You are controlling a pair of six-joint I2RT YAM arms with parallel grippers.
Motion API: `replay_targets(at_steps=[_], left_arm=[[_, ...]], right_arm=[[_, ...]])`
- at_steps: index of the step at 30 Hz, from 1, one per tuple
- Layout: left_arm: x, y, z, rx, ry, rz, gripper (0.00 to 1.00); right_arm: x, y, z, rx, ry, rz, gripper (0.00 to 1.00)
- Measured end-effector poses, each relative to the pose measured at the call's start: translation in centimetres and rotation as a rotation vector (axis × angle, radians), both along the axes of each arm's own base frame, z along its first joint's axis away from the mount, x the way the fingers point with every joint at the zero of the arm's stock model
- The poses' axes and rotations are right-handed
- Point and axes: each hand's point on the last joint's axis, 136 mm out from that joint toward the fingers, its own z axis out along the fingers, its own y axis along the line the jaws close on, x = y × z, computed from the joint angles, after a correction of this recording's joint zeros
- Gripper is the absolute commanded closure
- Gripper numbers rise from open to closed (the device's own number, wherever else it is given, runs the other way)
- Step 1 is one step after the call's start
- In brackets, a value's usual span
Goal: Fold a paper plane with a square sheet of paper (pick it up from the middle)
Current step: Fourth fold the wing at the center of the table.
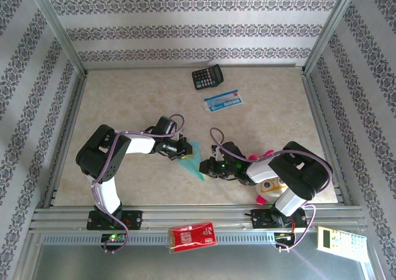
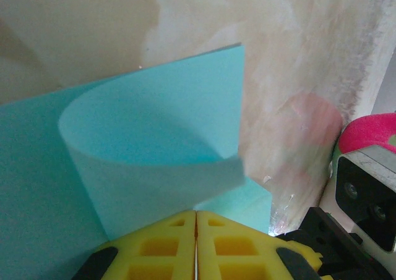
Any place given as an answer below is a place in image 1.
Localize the teal square paper sheet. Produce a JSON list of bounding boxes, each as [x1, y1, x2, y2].
[[178, 140, 207, 182]]

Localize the cream plush toy pink ears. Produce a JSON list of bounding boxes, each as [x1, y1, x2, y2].
[[248, 150, 292, 205]]

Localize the blue white flat packet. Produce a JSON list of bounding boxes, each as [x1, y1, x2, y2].
[[203, 88, 244, 113]]

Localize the red snack packet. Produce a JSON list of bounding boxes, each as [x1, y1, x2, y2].
[[168, 220, 218, 255]]

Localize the black desk calculator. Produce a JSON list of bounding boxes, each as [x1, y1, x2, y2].
[[191, 64, 224, 91]]

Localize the grey metal panel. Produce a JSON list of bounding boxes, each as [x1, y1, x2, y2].
[[30, 242, 372, 280]]

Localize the cream calculator green screen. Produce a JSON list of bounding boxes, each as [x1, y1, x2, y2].
[[316, 226, 368, 261]]

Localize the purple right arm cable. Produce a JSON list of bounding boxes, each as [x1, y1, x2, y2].
[[209, 127, 334, 253]]

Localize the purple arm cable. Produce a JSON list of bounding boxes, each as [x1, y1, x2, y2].
[[209, 127, 334, 253], [91, 113, 186, 255]]

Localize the wide aluminium base rail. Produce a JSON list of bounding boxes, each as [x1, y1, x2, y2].
[[29, 204, 366, 234]]

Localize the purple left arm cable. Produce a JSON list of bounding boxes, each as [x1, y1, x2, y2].
[[91, 113, 186, 255]]

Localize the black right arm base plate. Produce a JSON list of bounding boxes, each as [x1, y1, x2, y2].
[[252, 208, 309, 230]]

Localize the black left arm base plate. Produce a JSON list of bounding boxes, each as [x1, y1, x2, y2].
[[86, 210, 143, 231]]

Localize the thin aluminium wall rail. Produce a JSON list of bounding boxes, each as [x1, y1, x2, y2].
[[85, 64, 306, 71]]

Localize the slotted grey cable duct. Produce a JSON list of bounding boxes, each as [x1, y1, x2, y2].
[[41, 234, 319, 246]]

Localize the aluminium side rail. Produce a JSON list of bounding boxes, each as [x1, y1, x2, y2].
[[43, 71, 89, 208], [301, 69, 352, 206]]

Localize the aluminium frame post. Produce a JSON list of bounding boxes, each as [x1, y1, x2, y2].
[[26, 0, 89, 77], [302, 0, 363, 75]]

